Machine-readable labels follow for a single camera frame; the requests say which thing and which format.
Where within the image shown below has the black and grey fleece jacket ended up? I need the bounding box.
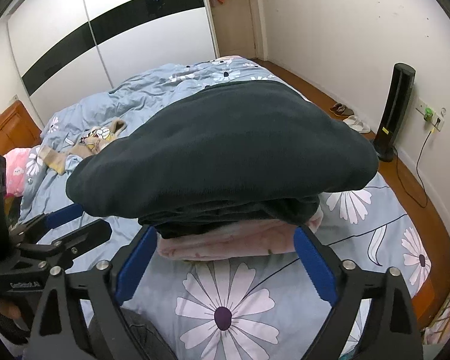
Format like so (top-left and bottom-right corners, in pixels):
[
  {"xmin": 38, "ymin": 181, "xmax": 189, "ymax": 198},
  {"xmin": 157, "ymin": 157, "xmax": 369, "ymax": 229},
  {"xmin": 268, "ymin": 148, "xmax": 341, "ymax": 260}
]
[{"xmin": 65, "ymin": 80, "xmax": 378, "ymax": 239}]

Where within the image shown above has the person's left hand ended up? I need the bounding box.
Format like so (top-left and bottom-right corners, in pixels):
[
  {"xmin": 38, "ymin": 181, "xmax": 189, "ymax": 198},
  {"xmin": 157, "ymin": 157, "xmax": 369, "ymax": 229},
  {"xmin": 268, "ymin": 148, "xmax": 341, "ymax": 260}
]
[{"xmin": 0, "ymin": 300, "xmax": 30, "ymax": 332}]

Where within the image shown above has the pink quilted pillow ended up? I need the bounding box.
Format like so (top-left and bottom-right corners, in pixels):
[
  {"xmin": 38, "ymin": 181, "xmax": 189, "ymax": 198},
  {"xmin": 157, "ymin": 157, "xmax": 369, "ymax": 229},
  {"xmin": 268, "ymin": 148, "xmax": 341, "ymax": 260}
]
[{"xmin": 4, "ymin": 148, "xmax": 31, "ymax": 197}]

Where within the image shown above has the pink folded garment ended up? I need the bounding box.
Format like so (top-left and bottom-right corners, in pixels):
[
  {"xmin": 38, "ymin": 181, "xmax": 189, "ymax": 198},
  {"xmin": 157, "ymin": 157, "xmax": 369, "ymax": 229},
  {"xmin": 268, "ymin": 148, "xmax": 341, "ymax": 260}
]
[{"xmin": 156, "ymin": 209, "xmax": 324, "ymax": 263}]

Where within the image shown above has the beige cartoon print garment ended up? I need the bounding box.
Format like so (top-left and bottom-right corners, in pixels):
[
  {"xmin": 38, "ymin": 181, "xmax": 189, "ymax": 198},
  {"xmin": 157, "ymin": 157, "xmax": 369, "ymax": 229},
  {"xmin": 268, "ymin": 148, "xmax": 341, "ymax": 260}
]
[{"xmin": 38, "ymin": 118, "xmax": 128, "ymax": 175}]

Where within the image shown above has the orange wooden headboard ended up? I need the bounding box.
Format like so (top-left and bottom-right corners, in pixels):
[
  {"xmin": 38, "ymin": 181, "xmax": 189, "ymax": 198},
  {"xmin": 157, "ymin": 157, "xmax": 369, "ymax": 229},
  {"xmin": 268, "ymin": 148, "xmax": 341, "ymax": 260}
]
[{"xmin": 0, "ymin": 100, "xmax": 41, "ymax": 155}]

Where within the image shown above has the white slipper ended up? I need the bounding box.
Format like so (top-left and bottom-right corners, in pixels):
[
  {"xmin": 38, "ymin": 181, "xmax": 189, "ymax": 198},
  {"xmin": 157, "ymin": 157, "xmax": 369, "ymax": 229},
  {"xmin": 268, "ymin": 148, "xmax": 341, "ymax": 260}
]
[{"xmin": 343, "ymin": 115, "xmax": 371, "ymax": 134}]

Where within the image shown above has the brown slipper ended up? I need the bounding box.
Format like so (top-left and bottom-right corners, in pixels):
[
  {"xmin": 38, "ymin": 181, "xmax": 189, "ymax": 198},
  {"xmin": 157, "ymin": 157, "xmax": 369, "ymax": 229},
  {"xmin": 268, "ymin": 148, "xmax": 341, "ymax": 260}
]
[{"xmin": 330, "ymin": 103, "xmax": 354, "ymax": 118}]

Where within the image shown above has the white wardrobe with black stripe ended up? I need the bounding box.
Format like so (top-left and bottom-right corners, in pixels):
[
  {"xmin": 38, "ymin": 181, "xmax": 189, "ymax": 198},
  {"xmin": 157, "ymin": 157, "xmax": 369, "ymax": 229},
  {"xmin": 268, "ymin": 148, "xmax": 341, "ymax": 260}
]
[{"xmin": 7, "ymin": 0, "xmax": 216, "ymax": 122}]

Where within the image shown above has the black tower fan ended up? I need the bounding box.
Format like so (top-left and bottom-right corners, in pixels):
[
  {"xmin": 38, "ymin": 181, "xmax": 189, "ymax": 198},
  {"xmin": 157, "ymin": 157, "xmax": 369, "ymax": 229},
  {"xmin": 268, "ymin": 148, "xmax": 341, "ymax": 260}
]
[{"xmin": 372, "ymin": 63, "xmax": 416, "ymax": 163}]

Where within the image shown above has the white door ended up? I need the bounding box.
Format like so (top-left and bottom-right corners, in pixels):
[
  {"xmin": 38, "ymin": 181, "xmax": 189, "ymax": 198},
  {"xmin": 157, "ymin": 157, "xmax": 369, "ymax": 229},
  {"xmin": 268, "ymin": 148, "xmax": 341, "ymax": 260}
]
[{"xmin": 208, "ymin": 0, "xmax": 266, "ymax": 59}]

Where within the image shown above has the black power cable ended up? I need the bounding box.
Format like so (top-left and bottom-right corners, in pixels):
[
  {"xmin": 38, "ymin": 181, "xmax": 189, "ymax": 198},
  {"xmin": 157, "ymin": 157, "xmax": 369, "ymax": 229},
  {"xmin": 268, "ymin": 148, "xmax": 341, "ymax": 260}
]
[{"xmin": 395, "ymin": 127, "xmax": 436, "ymax": 210}]

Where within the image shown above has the white wall socket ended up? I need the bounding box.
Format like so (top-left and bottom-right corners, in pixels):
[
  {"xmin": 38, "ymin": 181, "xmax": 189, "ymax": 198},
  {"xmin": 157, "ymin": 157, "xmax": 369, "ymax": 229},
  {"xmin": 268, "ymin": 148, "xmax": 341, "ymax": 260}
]
[{"xmin": 415, "ymin": 97, "xmax": 447, "ymax": 132}]

